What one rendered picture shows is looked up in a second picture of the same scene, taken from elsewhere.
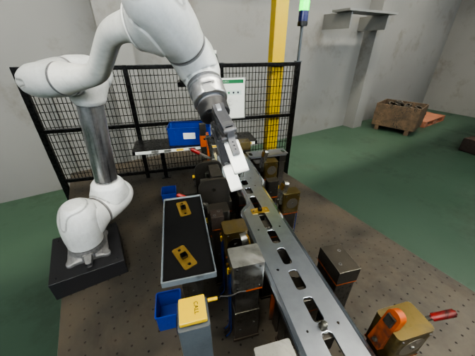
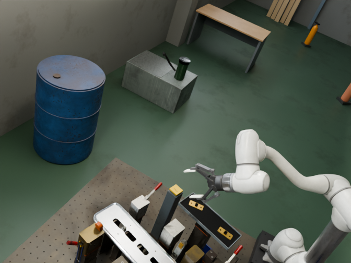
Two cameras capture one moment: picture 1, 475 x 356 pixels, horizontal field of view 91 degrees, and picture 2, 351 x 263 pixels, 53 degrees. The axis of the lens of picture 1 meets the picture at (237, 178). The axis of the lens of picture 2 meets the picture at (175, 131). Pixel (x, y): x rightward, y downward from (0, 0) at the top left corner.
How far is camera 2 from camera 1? 1.90 m
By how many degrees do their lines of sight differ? 101
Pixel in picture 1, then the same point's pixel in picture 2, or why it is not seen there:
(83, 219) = (280, 235)
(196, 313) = (173, 188)
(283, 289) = (147, 240)
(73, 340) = not seen: hidden behind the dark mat
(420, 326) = (85, 231)
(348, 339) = (112, 228)
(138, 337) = not seen: hidden behind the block
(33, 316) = not seen: outside the picture
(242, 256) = (175, 226)
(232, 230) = (193, 249)
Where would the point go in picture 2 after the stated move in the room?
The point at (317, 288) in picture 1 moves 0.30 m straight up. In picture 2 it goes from (131, 248) to (143, 213)
